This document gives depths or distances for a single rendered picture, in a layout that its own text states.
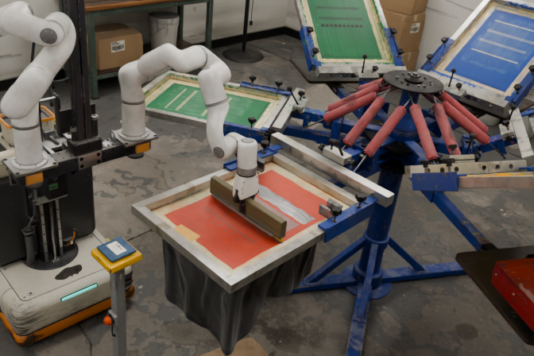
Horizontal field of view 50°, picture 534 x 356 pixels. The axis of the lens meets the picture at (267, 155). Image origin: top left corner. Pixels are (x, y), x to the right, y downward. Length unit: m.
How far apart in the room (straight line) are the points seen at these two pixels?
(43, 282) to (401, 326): 1.91
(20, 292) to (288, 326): 1.37
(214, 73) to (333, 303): 1.75
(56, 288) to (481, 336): 2.27
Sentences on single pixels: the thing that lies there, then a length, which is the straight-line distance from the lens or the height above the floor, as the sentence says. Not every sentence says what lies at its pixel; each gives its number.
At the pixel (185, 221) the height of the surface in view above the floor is 0.95.
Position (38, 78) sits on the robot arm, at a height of 1.52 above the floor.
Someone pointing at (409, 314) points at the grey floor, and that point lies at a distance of 3.46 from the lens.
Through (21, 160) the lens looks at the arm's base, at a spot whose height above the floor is 1.16.
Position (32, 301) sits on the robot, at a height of 0.28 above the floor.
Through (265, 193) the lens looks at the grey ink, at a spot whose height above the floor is 0.96.
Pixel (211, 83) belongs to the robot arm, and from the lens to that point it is 2.08.
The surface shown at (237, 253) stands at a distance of 2.10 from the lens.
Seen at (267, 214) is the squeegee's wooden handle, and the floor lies 1.05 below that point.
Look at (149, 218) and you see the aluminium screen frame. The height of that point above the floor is 0.99.
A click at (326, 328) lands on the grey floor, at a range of 3.24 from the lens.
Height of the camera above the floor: 2.26
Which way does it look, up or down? 29 degrees down
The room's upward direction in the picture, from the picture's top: 7 degrees clockwise
